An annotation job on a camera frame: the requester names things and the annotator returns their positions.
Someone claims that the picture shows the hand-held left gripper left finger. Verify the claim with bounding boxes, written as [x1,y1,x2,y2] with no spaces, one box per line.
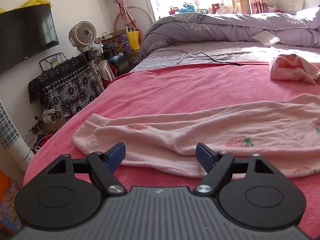
[42,142,127,197]

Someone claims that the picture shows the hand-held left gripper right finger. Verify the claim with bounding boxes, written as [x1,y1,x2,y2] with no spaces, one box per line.
[194,142,280,195]

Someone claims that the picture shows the pink strawberry print pants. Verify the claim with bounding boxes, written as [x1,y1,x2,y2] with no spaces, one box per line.
[71,94,320,179]

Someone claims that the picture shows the pink strawberry garment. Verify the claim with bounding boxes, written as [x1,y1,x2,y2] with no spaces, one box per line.
[269,54,320,85]

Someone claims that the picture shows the white kettle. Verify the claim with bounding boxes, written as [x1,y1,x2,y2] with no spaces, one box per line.
[42,108,61,124]

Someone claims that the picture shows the pink blanket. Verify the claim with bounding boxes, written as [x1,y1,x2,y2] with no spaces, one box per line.
[22,63,320,238]

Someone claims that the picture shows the patterned cloth covered cabinet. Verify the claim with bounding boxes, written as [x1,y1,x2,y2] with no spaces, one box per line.
[28,54,106,119]

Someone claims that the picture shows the red white cloth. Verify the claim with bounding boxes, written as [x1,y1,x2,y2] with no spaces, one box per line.
[97,60,117,82]

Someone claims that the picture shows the grey bed sheet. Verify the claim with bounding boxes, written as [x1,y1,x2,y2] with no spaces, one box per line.
[129,41,320,73]

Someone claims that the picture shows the white tower fan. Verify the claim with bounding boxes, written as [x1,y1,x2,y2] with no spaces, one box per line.
[0,99,35,166]

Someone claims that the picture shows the colourful printed box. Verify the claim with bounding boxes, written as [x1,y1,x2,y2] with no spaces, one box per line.
[101,33,131,56]

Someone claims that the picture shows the yellow paper bag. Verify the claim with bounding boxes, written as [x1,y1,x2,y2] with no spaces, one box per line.
[126,27,140,51]

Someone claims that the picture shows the beige round fan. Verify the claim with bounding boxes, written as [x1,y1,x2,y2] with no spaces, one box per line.
[68,21,106,92]

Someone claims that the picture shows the purple flowered duvet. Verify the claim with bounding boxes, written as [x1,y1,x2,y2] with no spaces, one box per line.
[139,6,320,59]

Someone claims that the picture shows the white paper card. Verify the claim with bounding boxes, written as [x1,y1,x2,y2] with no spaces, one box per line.
[252,30,280,47]

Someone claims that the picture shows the pink hula hoop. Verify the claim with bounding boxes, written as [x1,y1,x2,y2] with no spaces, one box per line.
[113,6,156,31]

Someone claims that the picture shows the blue plush toy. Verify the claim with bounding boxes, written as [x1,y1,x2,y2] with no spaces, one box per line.
[178,1,196,13]

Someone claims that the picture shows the yellow plastic bag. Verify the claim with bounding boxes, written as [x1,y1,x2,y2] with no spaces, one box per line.
[0,0,53,14]

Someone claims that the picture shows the white desk calendar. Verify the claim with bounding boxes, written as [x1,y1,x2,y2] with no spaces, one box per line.
[287,0,304,11]

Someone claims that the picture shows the black cable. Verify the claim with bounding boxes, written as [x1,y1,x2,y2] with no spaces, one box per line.
[141,50,242,67]

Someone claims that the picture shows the black wire basket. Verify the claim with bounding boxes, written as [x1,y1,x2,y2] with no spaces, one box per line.
[39,52,68,72]

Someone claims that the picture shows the black wall television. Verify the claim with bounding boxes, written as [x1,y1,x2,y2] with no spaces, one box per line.
[0,4,60,75]

